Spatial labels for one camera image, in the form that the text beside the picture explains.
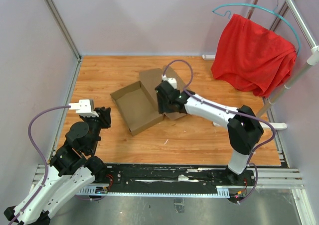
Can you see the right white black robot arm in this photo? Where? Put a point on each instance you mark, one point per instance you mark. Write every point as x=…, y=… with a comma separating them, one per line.
x=244, y=130

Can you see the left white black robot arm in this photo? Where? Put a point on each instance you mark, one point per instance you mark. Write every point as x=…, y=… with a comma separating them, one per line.
x=73, y=167

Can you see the brown cardboard box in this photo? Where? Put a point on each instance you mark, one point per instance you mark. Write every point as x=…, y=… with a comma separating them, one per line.
x=137, y=103

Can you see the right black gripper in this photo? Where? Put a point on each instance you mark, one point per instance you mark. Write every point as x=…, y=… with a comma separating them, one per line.
x=162, y=108

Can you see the aluminium corner post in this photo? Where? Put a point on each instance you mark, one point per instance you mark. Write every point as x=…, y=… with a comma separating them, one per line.
x=61, y=25

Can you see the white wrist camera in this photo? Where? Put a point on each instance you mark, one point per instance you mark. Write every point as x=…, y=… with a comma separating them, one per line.
x=84, y=108
x=170, y=80

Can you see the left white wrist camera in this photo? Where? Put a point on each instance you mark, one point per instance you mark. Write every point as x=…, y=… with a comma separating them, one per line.
x=84, y=108

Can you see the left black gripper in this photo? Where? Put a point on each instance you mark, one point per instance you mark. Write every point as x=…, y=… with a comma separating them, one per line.
x=104, y=116

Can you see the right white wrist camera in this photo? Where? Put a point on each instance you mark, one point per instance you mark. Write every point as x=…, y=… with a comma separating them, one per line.
x=170, y=80

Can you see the aluminium frame rail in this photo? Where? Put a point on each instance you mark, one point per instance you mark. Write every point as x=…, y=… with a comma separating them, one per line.
x=277, y=177

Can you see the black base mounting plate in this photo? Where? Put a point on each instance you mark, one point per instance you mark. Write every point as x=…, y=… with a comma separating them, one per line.
x=234, y=191

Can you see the grey slotted cable duct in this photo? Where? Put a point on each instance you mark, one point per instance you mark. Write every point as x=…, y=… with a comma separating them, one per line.
x=191, y=190

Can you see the white metal clothes rack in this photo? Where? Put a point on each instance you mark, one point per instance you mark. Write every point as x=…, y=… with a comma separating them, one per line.
x=286, y=60

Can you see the red cloth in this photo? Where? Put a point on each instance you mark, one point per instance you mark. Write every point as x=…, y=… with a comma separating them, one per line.
x=254, y=58

